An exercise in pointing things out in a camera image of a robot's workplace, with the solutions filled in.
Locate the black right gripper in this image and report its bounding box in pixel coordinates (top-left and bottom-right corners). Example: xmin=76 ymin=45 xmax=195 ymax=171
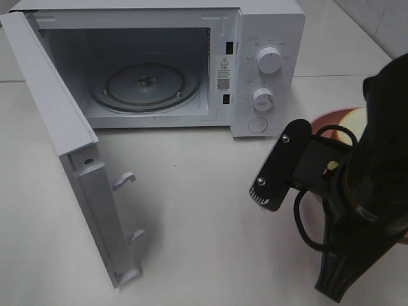
xmin=293 ymin=136 xmax=405 ymax=302

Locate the white bread slice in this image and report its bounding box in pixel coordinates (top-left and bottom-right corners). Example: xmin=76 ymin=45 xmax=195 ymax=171
xmin=333 ymin=108 xmax=367 ymax=145

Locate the pink round plate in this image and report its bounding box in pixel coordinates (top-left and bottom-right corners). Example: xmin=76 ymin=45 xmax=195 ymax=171
xmin=301 ymin=108 xmax=408 ymax=252

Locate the round white door button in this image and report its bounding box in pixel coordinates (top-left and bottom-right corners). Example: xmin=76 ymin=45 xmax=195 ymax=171
xmin=248 ymin=117 xmax=268 ymax=133

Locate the white microwave door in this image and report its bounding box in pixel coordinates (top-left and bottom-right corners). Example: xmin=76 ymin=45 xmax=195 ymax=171
xmin=1 ymin=12 xmax=144 ymax=288

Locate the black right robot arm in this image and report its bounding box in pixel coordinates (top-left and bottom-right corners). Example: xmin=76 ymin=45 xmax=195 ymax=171
xmin=293 ymin=55 xmax=407 ymax=302

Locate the lower white timer knob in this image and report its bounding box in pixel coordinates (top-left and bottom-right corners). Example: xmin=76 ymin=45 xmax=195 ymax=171
xmin=252 ymin=88 xmax=275 ymax=112

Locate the upper white power knob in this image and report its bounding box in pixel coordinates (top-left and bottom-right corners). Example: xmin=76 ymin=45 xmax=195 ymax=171
xmin=256 ymin=47 xmax=282 ymax=74

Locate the white microwave oven body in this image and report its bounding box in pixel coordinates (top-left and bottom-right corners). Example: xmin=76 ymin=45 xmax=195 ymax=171
xmin=8 ymin=1 xmax=305 ymax=137

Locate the white warning label sticker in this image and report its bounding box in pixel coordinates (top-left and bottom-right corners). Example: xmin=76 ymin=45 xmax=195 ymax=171
xmin=215 ymin=55 xmax=236 ymax=92

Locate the glass microwave turntable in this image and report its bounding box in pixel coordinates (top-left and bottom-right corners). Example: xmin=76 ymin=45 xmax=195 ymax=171
xmin=89 ymin=62 xmax=202 ymax=113

